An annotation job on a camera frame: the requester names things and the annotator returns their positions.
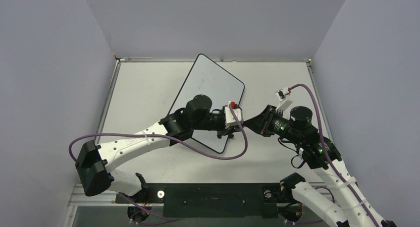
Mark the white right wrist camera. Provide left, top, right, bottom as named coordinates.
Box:
left=275, top=87, right=293, bottom=113

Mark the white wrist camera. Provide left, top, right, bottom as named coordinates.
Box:
left=223, top=101, right=243, bottom=121
left=275, top=87, right=293, bottom=113

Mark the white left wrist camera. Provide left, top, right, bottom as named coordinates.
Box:
left=223, top=101, right=243, bottom=121

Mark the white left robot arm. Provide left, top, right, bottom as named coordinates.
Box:
left=75, top=95, right=244, bottom=202

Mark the black-framed whiteboard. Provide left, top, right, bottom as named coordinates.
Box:
left=168, top=54, right=245, bottom=154

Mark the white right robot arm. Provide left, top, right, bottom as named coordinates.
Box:
left=244, top=105, right=395, bottom=227

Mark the aluminium front frame rail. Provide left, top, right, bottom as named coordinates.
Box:
left=67, top=183, right=335, bottom=207

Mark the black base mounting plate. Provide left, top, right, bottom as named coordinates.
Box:
left=133, top=182, right=303, bottom=221

